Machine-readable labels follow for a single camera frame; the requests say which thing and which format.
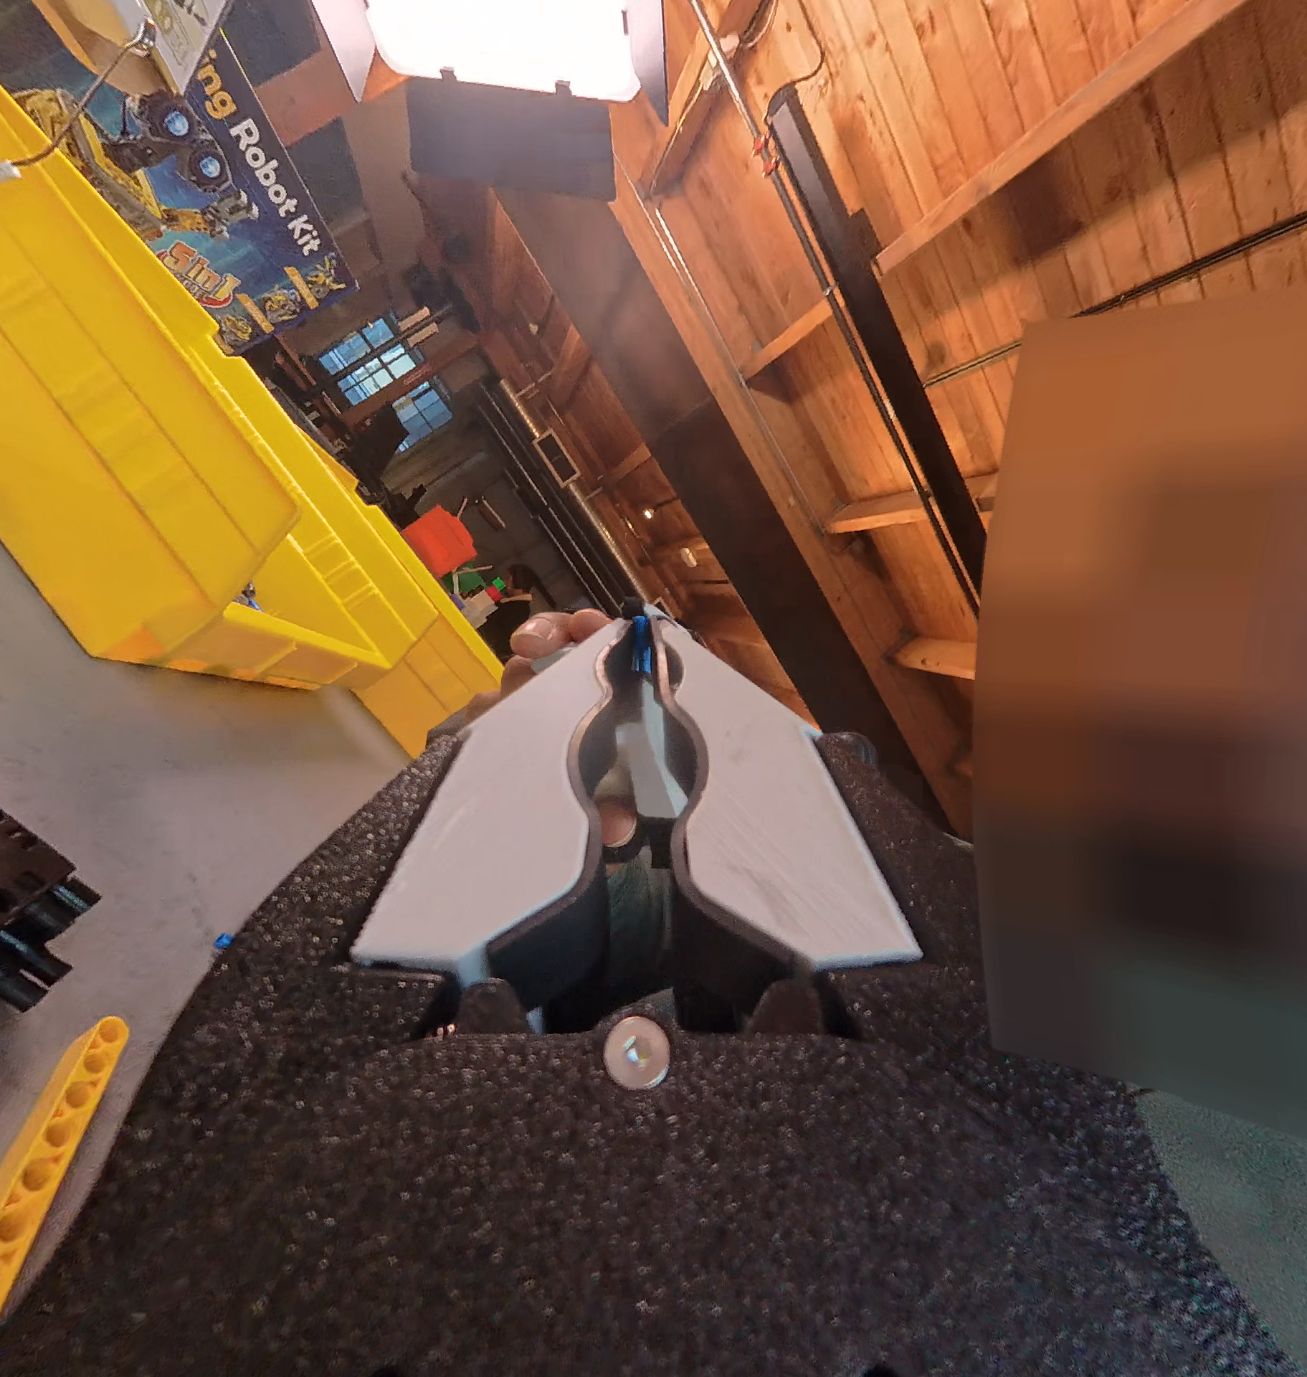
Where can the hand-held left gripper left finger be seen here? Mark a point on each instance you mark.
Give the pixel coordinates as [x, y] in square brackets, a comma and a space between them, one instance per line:
[483, 830]

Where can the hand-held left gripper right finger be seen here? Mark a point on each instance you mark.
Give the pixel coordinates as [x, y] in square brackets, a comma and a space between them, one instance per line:
[784, 848]

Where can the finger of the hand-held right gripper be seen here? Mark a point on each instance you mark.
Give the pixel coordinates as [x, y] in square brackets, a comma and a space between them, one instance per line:
[654, 758]

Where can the blue lego pin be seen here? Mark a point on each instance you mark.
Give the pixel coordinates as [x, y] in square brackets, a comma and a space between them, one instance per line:
[642, 645]

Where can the black lego base block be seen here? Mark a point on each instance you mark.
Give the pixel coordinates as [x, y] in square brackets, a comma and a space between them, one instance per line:
[8, 872]

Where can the long yellow lego beam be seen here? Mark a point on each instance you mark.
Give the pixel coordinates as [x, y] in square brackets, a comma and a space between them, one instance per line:
[32, 1185]

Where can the person's right hand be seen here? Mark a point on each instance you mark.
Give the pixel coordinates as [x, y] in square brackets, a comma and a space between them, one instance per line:
[550, 640]

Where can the yellow storage bin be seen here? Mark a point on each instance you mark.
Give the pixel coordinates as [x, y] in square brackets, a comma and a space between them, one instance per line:
[449, 667]
[106, 408]
[341, 560]

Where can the colourful brick model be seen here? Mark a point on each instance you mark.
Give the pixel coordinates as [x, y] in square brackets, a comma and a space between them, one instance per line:
[475, 597]

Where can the orange plastic bin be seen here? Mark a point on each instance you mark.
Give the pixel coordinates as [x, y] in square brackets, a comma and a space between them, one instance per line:
[437, 538]

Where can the factory window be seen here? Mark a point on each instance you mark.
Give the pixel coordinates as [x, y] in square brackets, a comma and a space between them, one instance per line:
[379, 374]

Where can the blue printed kit box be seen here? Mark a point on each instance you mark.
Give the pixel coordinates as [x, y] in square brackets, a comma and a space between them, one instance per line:
[234, 215]

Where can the metal air duct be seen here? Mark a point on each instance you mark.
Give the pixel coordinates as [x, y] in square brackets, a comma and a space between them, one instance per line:
[566, 495]

